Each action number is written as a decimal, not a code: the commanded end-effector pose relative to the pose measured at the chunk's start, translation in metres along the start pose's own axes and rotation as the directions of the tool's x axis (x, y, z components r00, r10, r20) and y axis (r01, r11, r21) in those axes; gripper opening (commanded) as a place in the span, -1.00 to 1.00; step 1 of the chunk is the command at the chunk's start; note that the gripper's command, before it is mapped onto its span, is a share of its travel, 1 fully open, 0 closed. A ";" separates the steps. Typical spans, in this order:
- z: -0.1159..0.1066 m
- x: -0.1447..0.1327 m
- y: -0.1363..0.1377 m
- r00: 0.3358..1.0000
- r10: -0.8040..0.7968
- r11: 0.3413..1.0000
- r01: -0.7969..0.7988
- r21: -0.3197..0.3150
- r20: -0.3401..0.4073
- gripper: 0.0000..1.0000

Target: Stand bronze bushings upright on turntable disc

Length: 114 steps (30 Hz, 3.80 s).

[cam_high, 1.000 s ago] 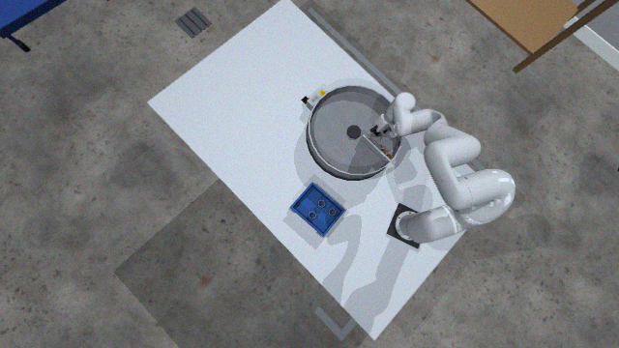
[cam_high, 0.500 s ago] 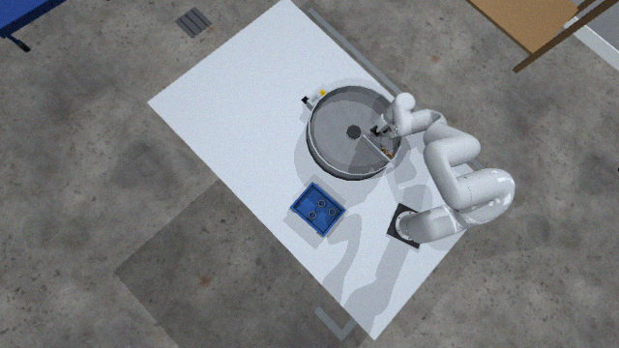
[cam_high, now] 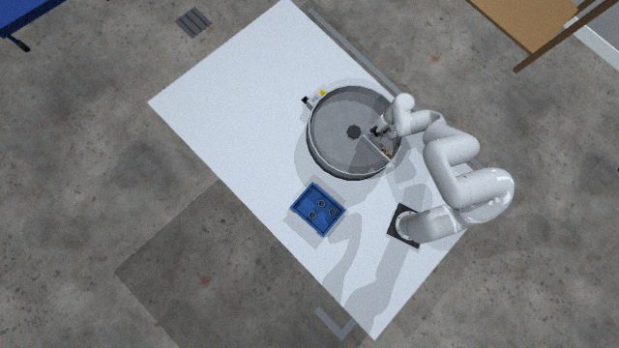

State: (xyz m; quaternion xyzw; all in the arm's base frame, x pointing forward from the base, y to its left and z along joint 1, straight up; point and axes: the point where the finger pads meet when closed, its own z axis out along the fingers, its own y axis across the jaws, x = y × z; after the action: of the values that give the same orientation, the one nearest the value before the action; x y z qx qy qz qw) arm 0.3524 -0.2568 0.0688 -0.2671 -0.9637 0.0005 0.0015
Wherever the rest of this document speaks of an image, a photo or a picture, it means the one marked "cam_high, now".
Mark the blue crate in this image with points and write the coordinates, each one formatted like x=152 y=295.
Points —
x=307 y=202

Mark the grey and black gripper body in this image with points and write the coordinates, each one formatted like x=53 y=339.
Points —
x=381 y=124

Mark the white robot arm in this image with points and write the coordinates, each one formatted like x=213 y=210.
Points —
x=471 y=198

